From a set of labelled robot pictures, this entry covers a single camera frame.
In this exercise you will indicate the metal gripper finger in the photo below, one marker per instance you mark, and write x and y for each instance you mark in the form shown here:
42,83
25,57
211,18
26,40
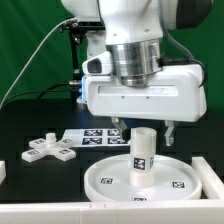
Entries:
124,131
169,134

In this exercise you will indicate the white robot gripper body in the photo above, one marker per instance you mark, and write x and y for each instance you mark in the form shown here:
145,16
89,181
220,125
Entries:
174,94

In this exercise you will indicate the white round table top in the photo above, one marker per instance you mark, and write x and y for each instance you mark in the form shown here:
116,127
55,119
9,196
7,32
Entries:
121,178

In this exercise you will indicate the white cross-shaped table base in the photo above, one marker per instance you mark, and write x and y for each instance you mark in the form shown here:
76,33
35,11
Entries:
49,145

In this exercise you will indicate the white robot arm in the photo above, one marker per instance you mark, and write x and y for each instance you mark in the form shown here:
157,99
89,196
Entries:
135,69

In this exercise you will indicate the white marker sheet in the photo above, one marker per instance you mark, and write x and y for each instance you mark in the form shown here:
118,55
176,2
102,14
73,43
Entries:
94,137

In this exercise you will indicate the white right fence bar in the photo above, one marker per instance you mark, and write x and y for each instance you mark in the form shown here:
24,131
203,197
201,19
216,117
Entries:
212,185

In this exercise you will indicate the white fence bar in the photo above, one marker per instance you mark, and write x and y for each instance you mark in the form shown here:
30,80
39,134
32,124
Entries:
157,212
212,185

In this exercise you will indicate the white front fence bar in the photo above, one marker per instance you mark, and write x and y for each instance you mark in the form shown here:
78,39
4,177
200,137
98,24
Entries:
157,212

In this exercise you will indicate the white left fence block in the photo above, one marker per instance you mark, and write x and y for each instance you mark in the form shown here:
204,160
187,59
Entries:
2,171

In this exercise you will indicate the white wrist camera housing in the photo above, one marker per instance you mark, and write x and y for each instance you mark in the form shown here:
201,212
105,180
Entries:
98,65

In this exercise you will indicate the black camera on stand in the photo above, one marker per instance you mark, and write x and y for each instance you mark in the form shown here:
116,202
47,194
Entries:
77,33

